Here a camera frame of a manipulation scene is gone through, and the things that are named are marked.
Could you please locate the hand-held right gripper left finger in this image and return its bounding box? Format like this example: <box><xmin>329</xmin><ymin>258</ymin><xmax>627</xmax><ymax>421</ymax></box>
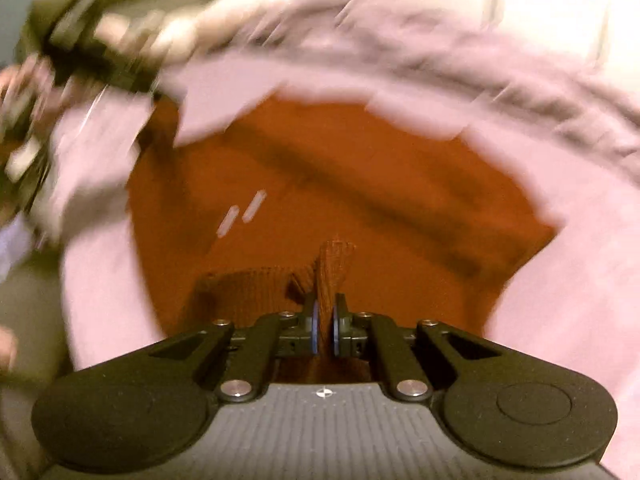
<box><xmin>150</xmin><ymin>292</ymin><xmax>321</xmax><ymax>403</ymax></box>

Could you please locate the crumpled purple duvet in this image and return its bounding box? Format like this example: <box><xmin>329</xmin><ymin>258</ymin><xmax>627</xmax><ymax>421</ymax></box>
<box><xmin>165</xmin><ymin>0</ymin><xmax>640</xmax><ymax>161</ymax></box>

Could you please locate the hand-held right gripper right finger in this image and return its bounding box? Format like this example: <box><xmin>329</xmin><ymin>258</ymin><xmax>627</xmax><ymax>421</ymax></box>
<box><xmin>332</xmin><ymin>292</ymin><xmax>501</xmax><ymax>403</ymax></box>

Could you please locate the rust brown buttoned cardigan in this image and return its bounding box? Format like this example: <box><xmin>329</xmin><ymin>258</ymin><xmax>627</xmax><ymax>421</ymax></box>
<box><xmin>125</xmin><ymin>92</ymin><xmax>558</xmax><ymax>386</ymax></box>

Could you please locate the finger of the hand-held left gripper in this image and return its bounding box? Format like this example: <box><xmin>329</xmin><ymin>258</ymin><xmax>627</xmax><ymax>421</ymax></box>
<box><xmin>115</xmin><ymin>57</ymin><xmax>168</xmax><ymax>103</ymax></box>

